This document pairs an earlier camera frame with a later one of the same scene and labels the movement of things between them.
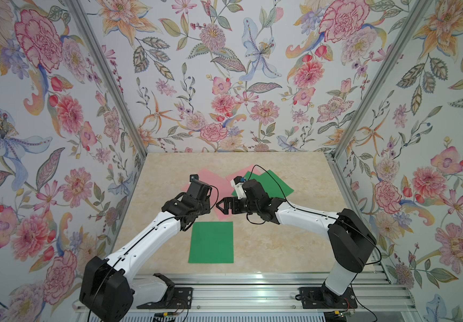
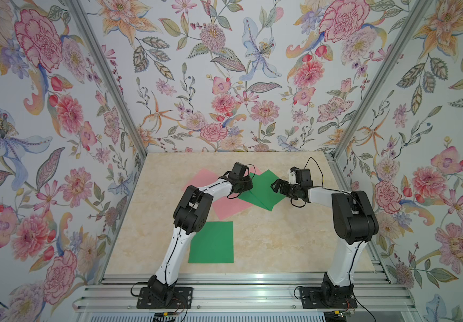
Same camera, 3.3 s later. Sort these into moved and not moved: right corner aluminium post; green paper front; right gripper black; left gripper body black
Moved: right gripper black; left gripper body black
Not moved: green paper front; right corner aluminium post
